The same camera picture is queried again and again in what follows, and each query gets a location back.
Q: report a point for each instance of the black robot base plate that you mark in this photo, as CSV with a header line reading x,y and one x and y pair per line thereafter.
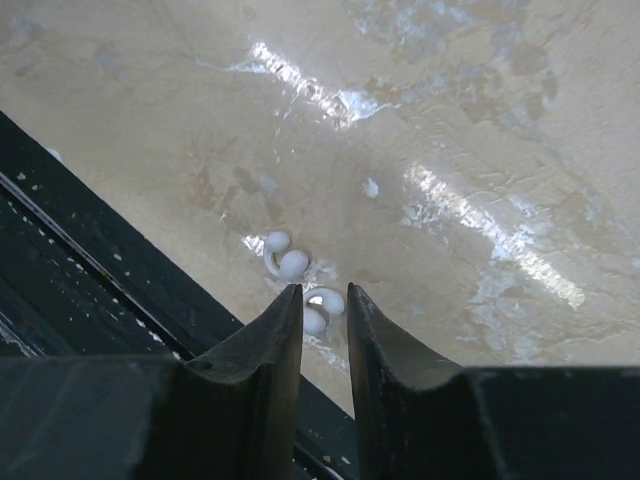
x,y
78,280

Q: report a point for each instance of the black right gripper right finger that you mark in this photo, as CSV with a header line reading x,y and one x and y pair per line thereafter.
x,y
420,415

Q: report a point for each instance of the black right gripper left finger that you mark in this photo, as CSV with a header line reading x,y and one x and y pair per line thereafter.
x,y
229,413

